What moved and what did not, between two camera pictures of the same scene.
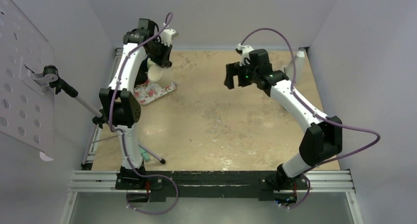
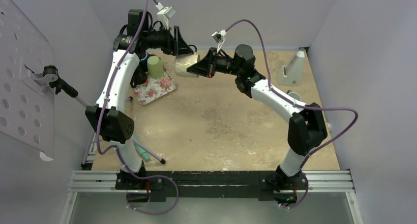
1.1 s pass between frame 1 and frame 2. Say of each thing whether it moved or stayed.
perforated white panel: stayed
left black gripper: moved
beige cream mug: moved
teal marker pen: stayed
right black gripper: moved
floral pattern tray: stayed
